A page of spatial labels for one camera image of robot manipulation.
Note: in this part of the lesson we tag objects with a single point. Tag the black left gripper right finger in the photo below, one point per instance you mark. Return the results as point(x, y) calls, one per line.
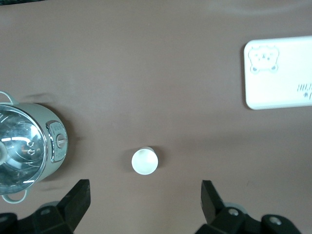
point(212, 204)

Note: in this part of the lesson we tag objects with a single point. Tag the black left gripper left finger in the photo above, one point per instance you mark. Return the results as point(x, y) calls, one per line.
point(73, 202)

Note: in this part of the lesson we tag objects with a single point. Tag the white IKEA cup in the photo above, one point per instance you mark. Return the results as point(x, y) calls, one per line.
point(145, 161)

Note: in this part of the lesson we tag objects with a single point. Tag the glass pot lid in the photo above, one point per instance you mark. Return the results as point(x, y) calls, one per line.
point(19, 136)

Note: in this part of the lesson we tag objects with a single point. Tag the sage green electric pot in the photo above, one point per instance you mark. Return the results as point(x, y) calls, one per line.
point(41, 114)

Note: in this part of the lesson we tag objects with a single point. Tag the cream bear print tray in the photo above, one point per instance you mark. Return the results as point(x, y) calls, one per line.
point(280, 80)

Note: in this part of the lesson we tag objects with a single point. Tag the brown table mat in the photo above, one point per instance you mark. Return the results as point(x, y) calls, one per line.
point(146, 73)

